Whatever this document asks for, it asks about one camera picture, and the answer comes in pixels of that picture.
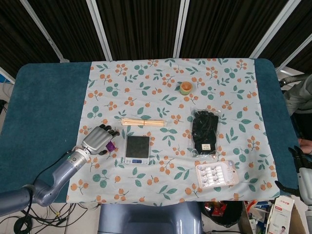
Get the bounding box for black gloves in plastic bag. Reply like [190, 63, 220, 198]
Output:
[189, 107, 223, 156]

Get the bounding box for black bin with red packets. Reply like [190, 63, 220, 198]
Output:
[203, 200, 243, 228]

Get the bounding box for digital kitchen scale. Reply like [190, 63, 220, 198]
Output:
[124, 135, 151, 165]

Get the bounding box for pink blister pack of clips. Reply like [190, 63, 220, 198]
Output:
[195, 160, 240, 190]

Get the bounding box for person in grey jacket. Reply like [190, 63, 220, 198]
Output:
[280, 73, 312, 156]

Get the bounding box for teal table cover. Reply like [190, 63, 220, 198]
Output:
[0, 58, 301, 205]

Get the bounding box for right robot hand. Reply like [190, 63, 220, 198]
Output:
[274, 145, 312, 203]

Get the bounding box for floral tablecloth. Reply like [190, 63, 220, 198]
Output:
[66, 58, 280, 204]

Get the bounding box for bundle of wooden sticks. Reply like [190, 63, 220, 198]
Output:
[120, 117, 169, 128]

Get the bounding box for small green orange cup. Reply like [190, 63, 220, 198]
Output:
[179, 81, 193, 95]

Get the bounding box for white red cardboard box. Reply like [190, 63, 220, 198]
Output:
[265, 195, 295, 234]

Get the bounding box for black floor cables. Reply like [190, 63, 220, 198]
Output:
[12, 202, 100, 233]

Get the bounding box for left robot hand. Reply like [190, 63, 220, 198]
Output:
[81, 124, 120, 156]

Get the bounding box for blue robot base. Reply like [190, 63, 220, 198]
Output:
[97, 202, 203, 234]

